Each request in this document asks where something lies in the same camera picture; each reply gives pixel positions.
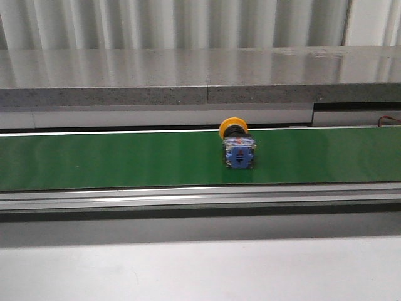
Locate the yellow mushroom push button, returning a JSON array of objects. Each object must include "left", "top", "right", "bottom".
[{"left": 219, "top": 117, "right": 256, "bottom": 169}]

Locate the grey stone countertop slab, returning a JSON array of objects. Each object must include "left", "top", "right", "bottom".
[{"left": 1, "top": 46, "right": 400, "bottom": 107}]

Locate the white panel under countertop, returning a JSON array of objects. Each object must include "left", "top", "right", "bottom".
[{"left": 1, "top": 102, "right": 400, "bottom": 129}]

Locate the green conveyor belt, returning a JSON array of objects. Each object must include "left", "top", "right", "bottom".
[{"left": 1, "top": 127, "right": 400, "bottom": 191}]

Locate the white pleated curtain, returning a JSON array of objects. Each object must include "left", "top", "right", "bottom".
[{"left": 1, "top": 1, "right": 400, "bottom": 50}]

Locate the aluminium conveyor frame rail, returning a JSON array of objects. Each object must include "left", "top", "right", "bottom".
[{"left": 1, "top": 182, "right": 400, "bottom": 213}]

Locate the red wire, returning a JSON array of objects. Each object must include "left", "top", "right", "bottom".
[{"left": 377, "top": 116, "right": 401, "bottom": 127}]

